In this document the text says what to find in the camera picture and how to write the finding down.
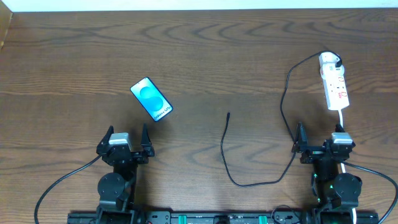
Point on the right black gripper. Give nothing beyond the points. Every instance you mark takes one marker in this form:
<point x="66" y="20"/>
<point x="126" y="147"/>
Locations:
<point x="321" y="149"/>

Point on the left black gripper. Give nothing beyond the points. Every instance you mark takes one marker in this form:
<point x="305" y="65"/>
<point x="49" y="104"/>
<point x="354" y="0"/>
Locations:
<point x="125" y="154"/>

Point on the blue Galaxy smartphone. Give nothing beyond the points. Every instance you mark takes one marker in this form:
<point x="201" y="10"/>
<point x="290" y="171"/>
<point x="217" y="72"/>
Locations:
<point x="151" y="99"/>

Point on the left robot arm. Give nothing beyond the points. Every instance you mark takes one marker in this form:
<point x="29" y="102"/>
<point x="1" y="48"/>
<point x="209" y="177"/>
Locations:
<point x="117" y="188"/>

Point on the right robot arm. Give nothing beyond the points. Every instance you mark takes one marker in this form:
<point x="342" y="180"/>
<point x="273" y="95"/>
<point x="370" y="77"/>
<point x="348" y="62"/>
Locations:
<point x="337" y="192"/>

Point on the white USB charger adapter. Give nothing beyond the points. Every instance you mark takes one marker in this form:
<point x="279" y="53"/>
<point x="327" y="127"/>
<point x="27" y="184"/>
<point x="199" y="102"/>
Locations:
<point x="331" y="65"/>

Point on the white power strip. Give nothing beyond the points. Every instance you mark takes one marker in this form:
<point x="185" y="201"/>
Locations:
<point x="336" y="93"/>

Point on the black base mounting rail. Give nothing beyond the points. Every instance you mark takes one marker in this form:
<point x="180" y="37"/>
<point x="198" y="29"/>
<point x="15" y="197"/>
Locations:
<point x="164" y="217"/>

